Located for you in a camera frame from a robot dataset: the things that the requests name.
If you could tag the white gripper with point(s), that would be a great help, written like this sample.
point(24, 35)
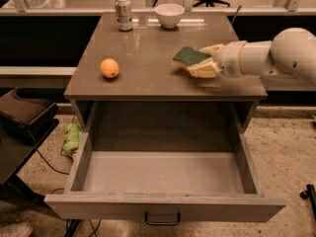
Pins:
point(229, 58)

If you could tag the green and yellow sponge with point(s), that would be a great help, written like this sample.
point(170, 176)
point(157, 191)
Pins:
point(188, 56)

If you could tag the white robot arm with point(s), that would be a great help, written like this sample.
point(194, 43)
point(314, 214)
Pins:
point(290, 56)

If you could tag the white bowl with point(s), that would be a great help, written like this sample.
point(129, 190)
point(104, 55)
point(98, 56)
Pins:
point(169, 15)

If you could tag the orange fruit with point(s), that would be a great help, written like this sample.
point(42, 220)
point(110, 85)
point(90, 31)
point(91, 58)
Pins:
point(109, 68)

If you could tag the silver soda can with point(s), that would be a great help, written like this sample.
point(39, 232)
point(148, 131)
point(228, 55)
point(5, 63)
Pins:
point(124, 17)

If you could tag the grey cabinet with open drawer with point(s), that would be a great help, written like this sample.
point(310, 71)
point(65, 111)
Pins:
point(157, 140)

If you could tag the green crumpled bag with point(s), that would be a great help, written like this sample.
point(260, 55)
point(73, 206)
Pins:
point(71, 137)

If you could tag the black stand foot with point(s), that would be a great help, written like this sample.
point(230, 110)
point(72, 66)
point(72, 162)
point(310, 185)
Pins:
point(310, 194)

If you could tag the dark side table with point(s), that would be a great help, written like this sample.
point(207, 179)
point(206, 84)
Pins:
point(24, 125)

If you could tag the white shoe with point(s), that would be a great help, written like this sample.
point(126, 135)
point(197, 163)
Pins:
point(22, 229)

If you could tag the black drawer handle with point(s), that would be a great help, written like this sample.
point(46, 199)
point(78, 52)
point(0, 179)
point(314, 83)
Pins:
point(162, 219)

